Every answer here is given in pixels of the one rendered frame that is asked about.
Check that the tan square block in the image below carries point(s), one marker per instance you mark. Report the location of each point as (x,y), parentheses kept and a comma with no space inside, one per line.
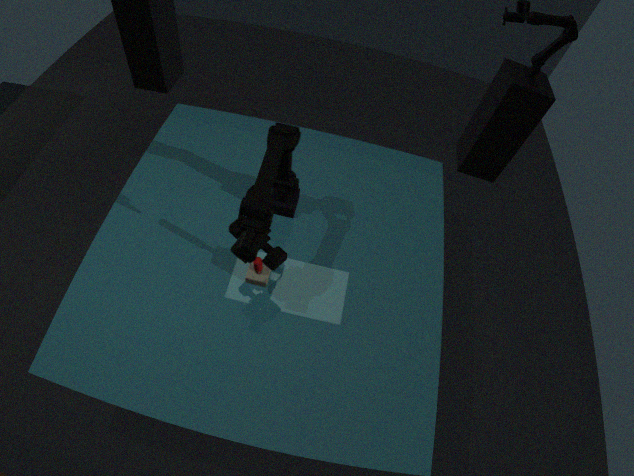
(257,279)

